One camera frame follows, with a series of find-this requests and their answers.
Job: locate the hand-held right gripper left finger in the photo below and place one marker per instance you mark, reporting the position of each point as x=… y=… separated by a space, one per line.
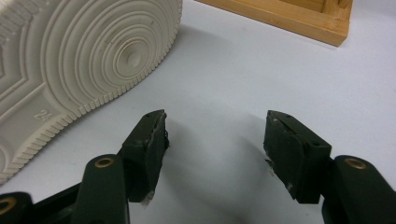
x=143 y=155

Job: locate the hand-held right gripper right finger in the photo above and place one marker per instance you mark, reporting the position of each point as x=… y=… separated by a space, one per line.
x=295 y=155

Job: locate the white and grey sneaker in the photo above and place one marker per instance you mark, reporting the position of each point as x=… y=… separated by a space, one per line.
x=84 y=59

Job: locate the wooden shoe rack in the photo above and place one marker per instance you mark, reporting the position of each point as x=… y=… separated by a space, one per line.
x=299 y=18

